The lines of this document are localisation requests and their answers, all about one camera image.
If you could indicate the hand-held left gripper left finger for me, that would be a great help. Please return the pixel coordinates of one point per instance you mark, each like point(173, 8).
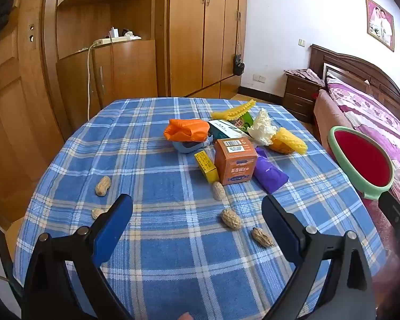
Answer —
point(115, 228)

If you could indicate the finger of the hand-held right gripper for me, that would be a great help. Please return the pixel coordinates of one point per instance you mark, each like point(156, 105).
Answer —
point(398, 216)

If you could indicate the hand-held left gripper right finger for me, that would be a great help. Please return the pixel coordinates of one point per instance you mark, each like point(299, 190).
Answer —
point(280, 231)

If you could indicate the purple tissue pack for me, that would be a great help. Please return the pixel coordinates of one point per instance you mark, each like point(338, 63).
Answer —
point(268, 173)

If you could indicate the red bin with green rim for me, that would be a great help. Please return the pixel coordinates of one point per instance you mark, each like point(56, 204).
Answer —
point(360, 160)

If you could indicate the orange cardboard box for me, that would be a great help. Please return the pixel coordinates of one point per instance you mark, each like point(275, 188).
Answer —
point(235, 165)

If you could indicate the yellow orange foam fruit net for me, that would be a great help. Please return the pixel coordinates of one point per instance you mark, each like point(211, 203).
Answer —
point(290, 140)

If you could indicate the small yellow box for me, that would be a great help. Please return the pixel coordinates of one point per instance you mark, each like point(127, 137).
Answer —
point(206, 166)

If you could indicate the light blue face mask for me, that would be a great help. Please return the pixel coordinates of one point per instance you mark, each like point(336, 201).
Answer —
point(180, 147)

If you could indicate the white tissue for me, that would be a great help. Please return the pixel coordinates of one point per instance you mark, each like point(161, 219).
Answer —
point(261, 128)

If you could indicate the green snack wrapper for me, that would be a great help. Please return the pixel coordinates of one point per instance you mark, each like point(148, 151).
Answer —
point(246, 121)

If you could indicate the white and green carton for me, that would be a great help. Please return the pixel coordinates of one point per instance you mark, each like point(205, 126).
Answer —
point(225, 128)

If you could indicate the orange plastic bag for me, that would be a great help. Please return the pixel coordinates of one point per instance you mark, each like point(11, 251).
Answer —
point(186, 129)

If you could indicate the yellow ridged foam strip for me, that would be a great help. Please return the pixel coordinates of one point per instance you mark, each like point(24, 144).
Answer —
point(235, 110)

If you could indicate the peanut in shell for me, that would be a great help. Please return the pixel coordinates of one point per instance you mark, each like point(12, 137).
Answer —
point(262, 237)
point(103, 186)
point(96, 213)
point(218, 191)
point(231, 219)

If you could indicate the blue plaid tablecloth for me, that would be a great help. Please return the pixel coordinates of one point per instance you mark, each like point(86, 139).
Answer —
point(170, 206)

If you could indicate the bed with purple floral cover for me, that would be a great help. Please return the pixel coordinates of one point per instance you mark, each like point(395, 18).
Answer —
point(370, 113)

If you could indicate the bed with purple floral quilt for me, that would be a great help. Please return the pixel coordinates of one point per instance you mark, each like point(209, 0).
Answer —
point(330, 115)

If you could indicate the dark wooden nightstand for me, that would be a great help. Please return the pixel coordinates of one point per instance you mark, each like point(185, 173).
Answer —
point(296, 96)

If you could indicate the wooden door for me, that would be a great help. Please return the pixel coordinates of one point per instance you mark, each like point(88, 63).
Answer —
point(16, 106)

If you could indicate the wooden shelf cabinet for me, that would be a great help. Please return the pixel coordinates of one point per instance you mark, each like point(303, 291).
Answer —
point(130, 70)

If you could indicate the dark wooden bed headboard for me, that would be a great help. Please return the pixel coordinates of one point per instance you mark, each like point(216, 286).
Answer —
point(353, 63)

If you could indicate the pink floral cloth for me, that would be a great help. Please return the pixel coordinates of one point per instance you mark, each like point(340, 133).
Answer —
point(303, 73)

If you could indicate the black hanging bag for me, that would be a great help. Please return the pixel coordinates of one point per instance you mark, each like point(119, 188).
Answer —
point(238, 66)

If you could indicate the white power strip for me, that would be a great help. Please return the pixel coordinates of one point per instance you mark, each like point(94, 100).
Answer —
point(120, 39)

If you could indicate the white charger plug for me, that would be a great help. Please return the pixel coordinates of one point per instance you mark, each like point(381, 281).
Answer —
point(113, 32)

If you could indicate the white wall socket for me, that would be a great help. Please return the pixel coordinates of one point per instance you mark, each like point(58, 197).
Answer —
point(258, 79)

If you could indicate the white wall switch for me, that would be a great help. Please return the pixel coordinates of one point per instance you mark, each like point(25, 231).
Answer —
point(301, 42)

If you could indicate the framed wall photo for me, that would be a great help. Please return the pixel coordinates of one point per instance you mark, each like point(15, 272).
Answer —
point(381, 23)

